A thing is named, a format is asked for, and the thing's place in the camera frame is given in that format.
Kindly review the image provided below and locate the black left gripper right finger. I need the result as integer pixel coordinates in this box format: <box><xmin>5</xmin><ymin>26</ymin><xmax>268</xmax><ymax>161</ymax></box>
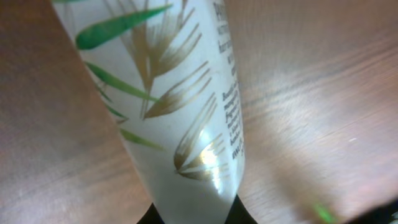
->
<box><xmin>225</xmin><ymin>195</ymin><xmax>257</xmax><ymax>224</ymax></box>

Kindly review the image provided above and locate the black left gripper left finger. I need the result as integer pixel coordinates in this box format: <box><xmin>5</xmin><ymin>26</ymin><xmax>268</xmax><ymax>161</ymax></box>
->
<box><xmin>137</xmin><ymin>203</ymin><xmax>164</xmax><ymax>224</ymax></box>

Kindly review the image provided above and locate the white Pantene tube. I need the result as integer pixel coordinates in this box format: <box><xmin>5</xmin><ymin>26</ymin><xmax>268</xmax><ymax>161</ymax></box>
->
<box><xmin>52</xmin><ymin>0</ymin><xmax>245</xmax><ymax>223</ymax></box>

